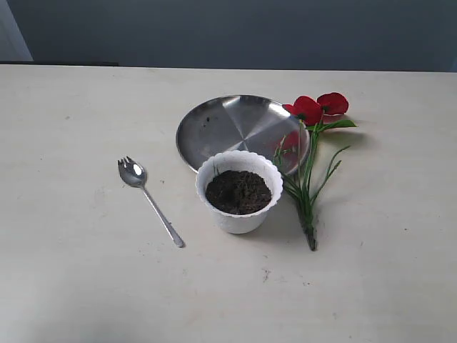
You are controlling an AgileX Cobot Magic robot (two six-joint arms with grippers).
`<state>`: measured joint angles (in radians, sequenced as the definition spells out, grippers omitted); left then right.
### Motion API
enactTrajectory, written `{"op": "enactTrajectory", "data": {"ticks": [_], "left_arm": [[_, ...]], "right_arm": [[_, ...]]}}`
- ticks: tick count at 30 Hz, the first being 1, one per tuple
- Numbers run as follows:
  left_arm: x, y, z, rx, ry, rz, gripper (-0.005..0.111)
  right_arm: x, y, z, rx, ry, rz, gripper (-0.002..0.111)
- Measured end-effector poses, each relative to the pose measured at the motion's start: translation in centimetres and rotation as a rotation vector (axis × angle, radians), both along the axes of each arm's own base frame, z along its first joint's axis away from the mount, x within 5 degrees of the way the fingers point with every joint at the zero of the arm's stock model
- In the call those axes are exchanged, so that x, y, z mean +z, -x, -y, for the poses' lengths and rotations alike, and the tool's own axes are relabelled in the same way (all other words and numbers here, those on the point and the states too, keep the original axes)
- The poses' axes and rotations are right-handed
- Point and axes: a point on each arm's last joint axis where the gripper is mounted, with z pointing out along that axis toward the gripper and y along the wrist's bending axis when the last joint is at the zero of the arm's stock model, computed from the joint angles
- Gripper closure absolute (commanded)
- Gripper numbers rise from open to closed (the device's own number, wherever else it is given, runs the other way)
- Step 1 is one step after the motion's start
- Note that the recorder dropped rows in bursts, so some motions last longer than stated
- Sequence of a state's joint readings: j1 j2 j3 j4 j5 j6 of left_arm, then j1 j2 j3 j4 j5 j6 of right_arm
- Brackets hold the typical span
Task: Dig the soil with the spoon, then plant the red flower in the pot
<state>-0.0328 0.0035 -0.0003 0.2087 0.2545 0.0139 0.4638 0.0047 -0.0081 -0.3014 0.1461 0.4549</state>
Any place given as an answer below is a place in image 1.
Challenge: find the red artificial flower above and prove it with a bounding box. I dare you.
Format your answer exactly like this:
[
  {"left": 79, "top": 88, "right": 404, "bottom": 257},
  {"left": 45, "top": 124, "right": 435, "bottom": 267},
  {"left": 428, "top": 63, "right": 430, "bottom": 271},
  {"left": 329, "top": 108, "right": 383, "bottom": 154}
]
[{"left": 273, "top": 92, "right": 357, "bottom": 252}]

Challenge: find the round steel plate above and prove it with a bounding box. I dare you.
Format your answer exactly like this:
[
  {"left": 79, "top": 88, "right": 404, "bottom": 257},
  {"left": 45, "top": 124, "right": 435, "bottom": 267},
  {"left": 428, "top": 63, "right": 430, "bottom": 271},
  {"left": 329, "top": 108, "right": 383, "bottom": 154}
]
[{"left": 176, "top": 95, "right": 310, "bottom": 175}]

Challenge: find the white scalloped plastic pot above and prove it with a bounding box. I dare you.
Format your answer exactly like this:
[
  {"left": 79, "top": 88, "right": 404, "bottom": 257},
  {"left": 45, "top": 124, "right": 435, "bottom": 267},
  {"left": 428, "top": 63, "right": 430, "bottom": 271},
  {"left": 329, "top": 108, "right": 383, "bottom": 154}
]
[{"left": 195, "top": 150, "right": 283, "bottom": 234}]

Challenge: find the dark soil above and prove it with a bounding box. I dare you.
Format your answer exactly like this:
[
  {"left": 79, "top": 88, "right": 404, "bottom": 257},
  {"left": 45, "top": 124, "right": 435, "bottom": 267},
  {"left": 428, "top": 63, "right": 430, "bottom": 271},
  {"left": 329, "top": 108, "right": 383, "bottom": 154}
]
[{"left": 205, "top": 170, "right": 271, "bottom": 215}]

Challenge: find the steel spork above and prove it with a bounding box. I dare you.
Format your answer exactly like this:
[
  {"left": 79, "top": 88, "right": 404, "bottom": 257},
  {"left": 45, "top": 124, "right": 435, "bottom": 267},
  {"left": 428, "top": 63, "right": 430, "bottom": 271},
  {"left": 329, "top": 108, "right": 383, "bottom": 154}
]
[{"left": 117, "top": 156, "right": 186, "bottom": 248}]

